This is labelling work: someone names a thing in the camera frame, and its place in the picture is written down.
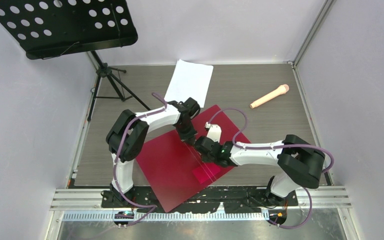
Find red plastic folder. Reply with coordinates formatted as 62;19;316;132
135;104;252;214

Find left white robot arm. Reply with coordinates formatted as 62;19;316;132
105;97;201;207

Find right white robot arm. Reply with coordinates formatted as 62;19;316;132
194;134;326;205

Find white paper sheets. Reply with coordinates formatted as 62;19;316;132
164;59;214;108

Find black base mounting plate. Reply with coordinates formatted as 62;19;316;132
100;185;299;215

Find beige toy microphone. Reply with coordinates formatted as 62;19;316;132
249;84;290;109

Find black perforated music stand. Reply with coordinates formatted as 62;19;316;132
0;0;139;126

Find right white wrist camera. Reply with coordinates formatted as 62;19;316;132
204;122;222;143

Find aluminium rail frame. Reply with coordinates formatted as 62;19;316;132
50;186;352;222

